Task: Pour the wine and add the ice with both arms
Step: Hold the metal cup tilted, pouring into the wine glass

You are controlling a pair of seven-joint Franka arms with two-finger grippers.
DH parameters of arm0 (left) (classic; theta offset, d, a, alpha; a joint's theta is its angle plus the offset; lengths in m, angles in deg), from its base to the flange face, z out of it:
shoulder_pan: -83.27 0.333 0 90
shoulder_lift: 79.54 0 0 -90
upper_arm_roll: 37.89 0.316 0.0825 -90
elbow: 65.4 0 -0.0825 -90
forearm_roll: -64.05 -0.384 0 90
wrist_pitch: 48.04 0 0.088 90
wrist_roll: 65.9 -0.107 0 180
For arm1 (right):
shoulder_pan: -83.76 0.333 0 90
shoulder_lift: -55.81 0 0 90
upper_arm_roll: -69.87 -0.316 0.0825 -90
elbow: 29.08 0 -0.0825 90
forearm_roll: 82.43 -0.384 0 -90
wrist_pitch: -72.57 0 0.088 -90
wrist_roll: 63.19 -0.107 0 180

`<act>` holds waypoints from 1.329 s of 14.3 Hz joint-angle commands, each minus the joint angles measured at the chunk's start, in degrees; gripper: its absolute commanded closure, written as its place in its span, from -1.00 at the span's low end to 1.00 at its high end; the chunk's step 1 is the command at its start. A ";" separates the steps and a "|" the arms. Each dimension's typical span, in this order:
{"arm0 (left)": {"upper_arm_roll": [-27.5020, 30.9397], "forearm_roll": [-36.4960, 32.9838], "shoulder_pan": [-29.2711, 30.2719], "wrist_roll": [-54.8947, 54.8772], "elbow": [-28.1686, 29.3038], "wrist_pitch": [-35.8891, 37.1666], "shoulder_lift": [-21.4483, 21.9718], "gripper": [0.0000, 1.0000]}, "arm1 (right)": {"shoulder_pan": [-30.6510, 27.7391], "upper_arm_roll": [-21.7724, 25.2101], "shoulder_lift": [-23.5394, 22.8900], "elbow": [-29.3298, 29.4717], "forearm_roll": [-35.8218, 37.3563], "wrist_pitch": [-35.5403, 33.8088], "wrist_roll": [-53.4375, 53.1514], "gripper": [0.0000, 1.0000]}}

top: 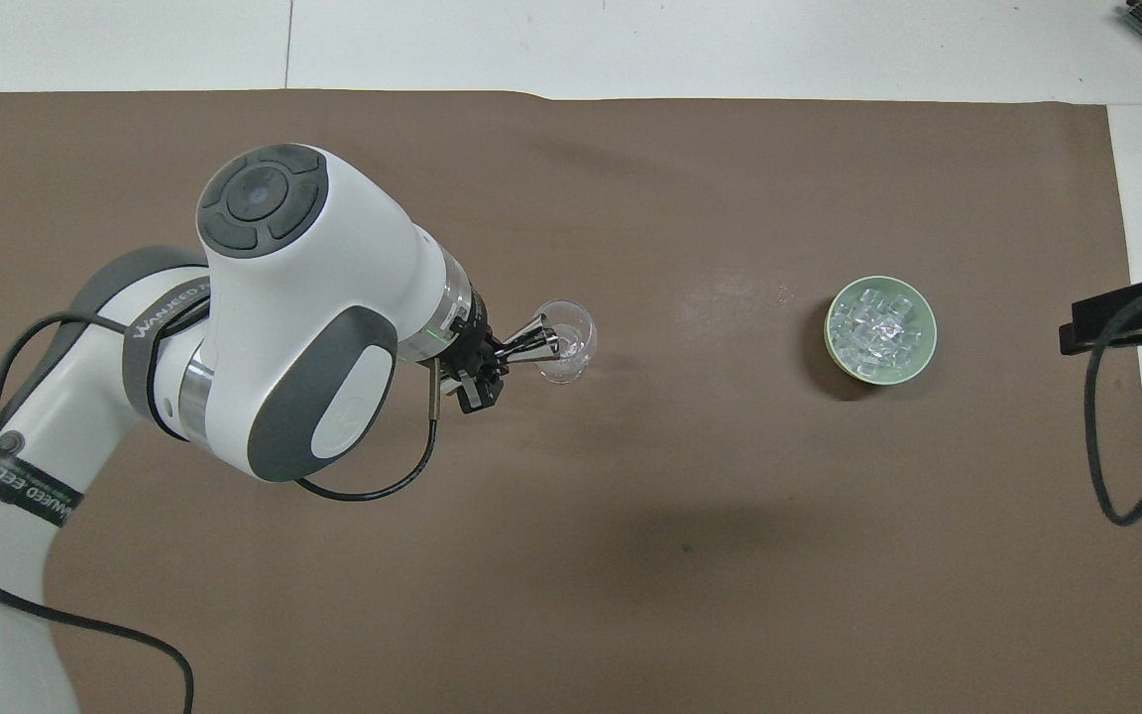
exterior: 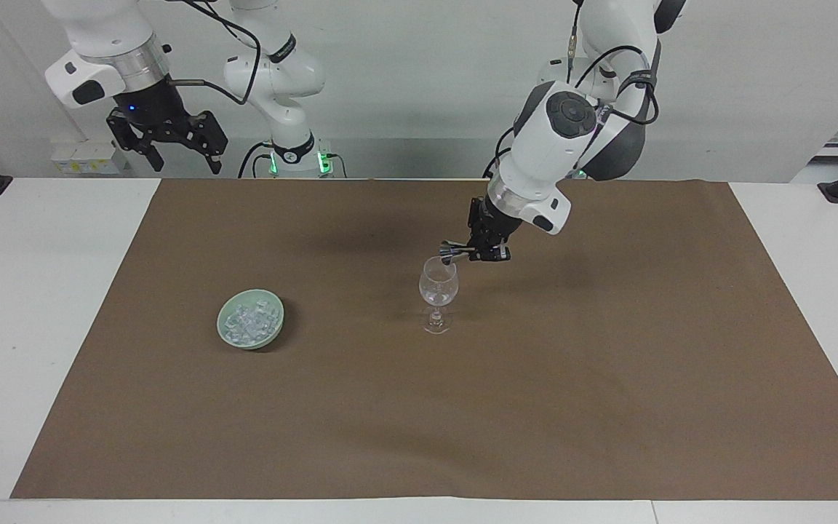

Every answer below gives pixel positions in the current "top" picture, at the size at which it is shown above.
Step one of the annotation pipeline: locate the clear drinking glass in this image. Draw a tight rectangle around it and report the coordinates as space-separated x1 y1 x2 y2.
531 299 599 386

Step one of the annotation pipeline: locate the silver metal jigger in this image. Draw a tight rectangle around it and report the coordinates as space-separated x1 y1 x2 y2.
500 314 561 364

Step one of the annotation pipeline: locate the clear ice cubes pile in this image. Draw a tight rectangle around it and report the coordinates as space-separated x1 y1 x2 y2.
833 285 931 378

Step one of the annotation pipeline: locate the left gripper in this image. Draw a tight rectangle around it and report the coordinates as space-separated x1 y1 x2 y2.
449 286 514 415

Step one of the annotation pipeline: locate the green round bowl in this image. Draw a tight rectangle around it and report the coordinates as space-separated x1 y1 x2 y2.
825 275 938 387

